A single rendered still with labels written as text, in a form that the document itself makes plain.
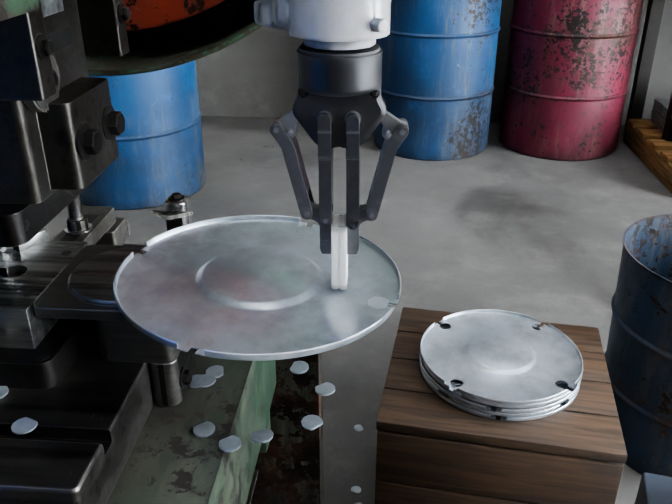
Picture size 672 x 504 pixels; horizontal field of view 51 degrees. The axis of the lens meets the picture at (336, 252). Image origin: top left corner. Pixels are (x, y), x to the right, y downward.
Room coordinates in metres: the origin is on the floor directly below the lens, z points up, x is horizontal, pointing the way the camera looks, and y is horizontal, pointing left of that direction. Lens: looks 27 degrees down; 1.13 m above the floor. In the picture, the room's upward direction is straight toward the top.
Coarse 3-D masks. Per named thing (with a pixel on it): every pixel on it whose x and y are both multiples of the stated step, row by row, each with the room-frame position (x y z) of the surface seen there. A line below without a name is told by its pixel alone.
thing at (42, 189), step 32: (64, 0) 0.69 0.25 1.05; (64, 32) 0.68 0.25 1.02; (64, 64) 0.67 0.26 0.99; (64, 96) 0.62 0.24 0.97; (96, 96) 0.66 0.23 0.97; (0, 128) 0.58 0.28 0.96; (32, 128) 0.59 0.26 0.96; (64, 128) 0.60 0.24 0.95; (96, 128) 0.65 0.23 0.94; (0, 160) 0.58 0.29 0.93; (32, 160) 0.58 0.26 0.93; (64, 160) 0.60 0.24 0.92; (96, 160) 0.64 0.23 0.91; (0, 192) 0.58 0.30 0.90; (32, 192) 0.58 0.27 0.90
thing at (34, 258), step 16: (0, 256) 0.69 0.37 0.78; (16, 256) 0.69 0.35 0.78; (32, 256) 0.69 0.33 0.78; (48, 256) 0.69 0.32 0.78; (64, 256) 0.69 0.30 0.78; (0, 272) 0.67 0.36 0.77; (16, 272) 0.67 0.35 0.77; (32, 272) 0.66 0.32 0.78; (48, 272) 0.66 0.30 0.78; (0, 288) 0.62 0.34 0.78; (16, 288) 0.62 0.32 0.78; (32, 288) 0.62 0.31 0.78; (0, 304) 0.59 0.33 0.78; (16, 304) 0.59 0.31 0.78; (32, 304) 0.59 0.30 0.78; (0, 320) 0.58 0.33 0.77; (16, 320) 0.58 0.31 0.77; (32, 320) 0.59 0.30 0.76; (48, 320) 0.61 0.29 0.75; (0, 336) 0.58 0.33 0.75; (16, 336) 0.58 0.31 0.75; (32, 336) 0.58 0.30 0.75
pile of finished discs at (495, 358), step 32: (448, 320) 1.18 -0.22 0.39; (480, 320) 1.18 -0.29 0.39; (512, 320) 1.18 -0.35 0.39; (448, 352) 1.07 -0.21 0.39; (480, 352) 1.06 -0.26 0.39; (512, 352) 1.06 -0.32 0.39; (544, 352) 1.07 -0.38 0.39; (576, 352) 1.07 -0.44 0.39; (448, 384) 0.98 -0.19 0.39; (480, 384) 0.98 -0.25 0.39; (512, 384) 0.98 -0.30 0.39; (544, 384) 0.98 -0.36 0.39; (576, 384) 0.98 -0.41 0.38; (512, 416) 0.93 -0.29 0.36; (544, 416) 0.93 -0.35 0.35
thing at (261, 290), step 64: (128, 256) 0.66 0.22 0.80; (192, 256) 0.68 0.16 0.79; (256, 256) 0.67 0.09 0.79; (320, 256) 0.69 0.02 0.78; (384, 256) 0.69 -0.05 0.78; (128, 320) 0.54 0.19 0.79; (192, 320) 0.55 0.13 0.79; (256, 320) 0.56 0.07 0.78; (320, 320) 0.56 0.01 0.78; (384, 320) 0.56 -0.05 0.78
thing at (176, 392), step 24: (72, 264) 0.67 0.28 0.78; (96, 264) 0.66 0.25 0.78; (48, 288) 0.62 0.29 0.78; (72, 288) 0.61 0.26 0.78; (96, 288) 0.61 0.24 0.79; (48, 312) 0.58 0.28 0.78; (72, 312) 0.58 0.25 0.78; (96, 312) 0.58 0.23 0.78; (120, 312) 0.58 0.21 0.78; (120, 336) 0.60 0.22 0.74; (144, 336) 0.60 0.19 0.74; (120, 360) 0.60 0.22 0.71; (144, 360) 0.60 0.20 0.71; (168, 360) 0.60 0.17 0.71; (192, 360) 0.65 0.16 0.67; (168, 384) 0.60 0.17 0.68
